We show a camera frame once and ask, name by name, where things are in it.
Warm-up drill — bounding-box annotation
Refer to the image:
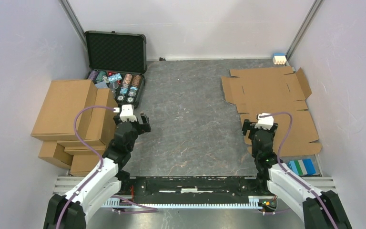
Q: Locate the left aluminium corner post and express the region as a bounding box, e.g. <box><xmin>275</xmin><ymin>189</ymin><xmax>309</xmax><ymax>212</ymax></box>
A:
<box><xmin>59</xmin><ymin>0</ymin><xmax>87</xmax><ymax>49</ymax></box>

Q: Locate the blue green white card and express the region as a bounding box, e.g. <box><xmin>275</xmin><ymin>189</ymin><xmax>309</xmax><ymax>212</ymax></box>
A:
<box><xmin>287</xmin><ymin>159</ymin><xmax>316</xmax><ymax>177</ymax></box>

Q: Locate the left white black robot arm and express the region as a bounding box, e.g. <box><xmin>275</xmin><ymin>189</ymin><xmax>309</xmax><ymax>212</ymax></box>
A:
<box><xmin>43</xmin><ymin>111</ymin><xmax>151</xmax><ymax>229</ymax></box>

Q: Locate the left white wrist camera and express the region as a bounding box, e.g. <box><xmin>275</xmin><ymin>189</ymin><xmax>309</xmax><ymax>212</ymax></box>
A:
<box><xmin>113</xmin><ymin>104</ymin><xmax>137</xmax><ymax>124</ymax></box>

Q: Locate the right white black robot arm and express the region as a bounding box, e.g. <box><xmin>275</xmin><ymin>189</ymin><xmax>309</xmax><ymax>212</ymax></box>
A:
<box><xmin>242</xmin><ymin>116</ymin><xmax>352</xmax><ymax>229</ymax></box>

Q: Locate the aluminium corner post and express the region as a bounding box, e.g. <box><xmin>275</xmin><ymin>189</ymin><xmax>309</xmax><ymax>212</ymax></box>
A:
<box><xmin>59</xmin><ymin>0</ymin><xmax>87</xmax><ymax>49</ymax></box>
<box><xmin>286</xmin><ymin>0</ymin><xmax>324</xmax><ymax>60</ymax></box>

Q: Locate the right aluminium corner post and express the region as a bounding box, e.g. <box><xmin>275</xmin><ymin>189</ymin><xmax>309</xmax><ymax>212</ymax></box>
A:
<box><xmin>286</xmin><ymin>0</ymin><xmax>324</xmax><ymax>60</ymax></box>

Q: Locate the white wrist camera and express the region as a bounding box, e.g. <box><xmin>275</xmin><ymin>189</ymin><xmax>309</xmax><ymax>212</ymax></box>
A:
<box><xmin>255</xmin><ymin>113</ymin><xmax>274</xmax><ymax>130</ymax></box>
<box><xmin>113</xmin><ymin>104</ymin><xmax>137</xmax><ymax>124</ymax></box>

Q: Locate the cardboard box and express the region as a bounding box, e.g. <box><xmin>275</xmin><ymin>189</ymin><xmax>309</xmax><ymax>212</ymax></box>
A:
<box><xmin>56</xmin><ymin>88</ymin><xmax>120</xmax><ymax>147</ymax></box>
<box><xmin>31</xmin><ymin>80</ymin><xmax>97</xmax><ymax>141</ymax></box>
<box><xmin>38</xmin><ymin>120</ymin><xmax>122</xmax><ymax>177</ymax></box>

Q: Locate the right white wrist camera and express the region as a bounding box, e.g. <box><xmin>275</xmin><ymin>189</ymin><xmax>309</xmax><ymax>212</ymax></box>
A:
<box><xmin>255</xmin><ymin>113</ymin><xmax>274</xmax><ymax>130</ymax></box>

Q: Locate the white blue block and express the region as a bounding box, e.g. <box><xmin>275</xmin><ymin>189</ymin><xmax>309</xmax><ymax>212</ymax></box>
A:
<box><xmin>272</xmin><ymin>53</ymin><xmax>287</xmax><ymax>65</ymax></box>

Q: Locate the black poker chip case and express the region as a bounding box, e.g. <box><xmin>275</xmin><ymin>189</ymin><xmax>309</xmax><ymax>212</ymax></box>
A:
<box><xmin>85</xmin><ymin>31</ymin><xmax>147</xmax><ymax>108</ymax></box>

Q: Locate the white toothed cable duct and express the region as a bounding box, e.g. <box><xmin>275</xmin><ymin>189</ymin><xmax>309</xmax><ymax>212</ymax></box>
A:
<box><xmin>101</xmin><ymin>198</ymin><xmax>262</xmax><ymax>210</ymax></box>

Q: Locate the stack of flat cardboard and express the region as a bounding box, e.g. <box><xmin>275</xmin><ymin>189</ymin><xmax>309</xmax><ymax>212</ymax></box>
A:
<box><xmin>221</xmin><ymin>66</ymin><xmax>322</xmax><ymax>156</ymax></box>

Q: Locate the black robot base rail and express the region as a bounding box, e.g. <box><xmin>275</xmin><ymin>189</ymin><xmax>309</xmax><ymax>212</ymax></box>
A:
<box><xmin>117</xmin><ymin>176</ymin><xmax>274</xmax><ymax>204</ymax></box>

